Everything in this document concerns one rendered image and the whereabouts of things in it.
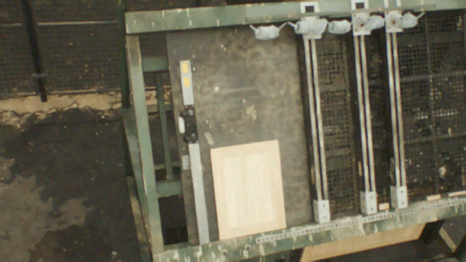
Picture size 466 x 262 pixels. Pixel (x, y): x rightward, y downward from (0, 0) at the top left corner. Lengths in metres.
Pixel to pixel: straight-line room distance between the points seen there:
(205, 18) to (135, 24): 0.34
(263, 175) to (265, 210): 0.20
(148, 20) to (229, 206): 1.04
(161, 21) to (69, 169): 2.17
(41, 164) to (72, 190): 0.40
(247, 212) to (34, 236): 1.80
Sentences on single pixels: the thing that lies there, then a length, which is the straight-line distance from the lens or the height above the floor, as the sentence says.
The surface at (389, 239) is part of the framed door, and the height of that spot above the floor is 0.31.
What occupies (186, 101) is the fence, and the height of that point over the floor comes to 1.50.
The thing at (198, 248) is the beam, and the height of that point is 0.90.
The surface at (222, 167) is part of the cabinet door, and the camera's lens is 2.78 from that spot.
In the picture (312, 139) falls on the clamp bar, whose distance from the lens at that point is 2.88.
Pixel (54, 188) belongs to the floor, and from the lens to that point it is 4.38.
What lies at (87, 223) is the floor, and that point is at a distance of 4.11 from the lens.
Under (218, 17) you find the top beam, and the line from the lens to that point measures 2.69.
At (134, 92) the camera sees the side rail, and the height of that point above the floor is 1.57.
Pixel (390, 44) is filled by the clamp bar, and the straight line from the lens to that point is 3.13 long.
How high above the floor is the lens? 3.18
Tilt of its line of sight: 42 degrees down
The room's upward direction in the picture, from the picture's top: 6 degrees clockwise
